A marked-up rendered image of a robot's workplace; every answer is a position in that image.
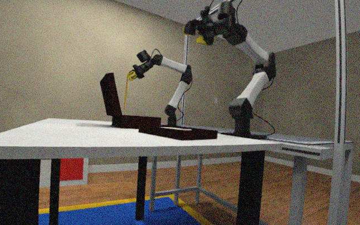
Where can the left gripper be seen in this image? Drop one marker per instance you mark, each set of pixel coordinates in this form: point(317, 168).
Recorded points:
point(207, 32)

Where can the grey slotted aluminum rail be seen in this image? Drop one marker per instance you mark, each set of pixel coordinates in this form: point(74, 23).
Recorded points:
point(314, 152)

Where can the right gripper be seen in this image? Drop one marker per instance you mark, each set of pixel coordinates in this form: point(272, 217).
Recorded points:
point(137, 74)

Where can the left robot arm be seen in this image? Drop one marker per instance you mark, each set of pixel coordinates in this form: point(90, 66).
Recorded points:
point(241, 108)

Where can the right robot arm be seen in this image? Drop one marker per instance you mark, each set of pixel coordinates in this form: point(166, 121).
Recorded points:
point(185, 80)

